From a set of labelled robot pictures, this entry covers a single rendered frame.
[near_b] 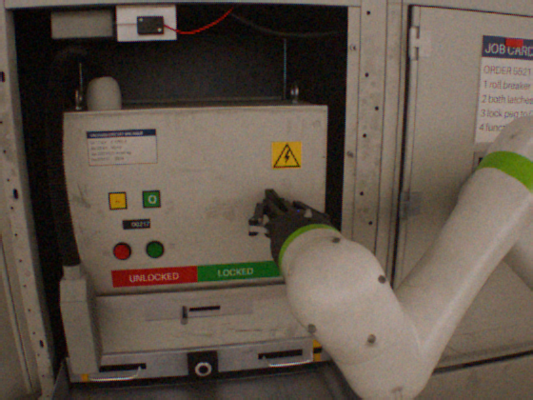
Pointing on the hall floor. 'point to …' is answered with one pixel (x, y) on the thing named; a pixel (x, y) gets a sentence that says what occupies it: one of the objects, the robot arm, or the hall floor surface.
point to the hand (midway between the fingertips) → (272, 201)
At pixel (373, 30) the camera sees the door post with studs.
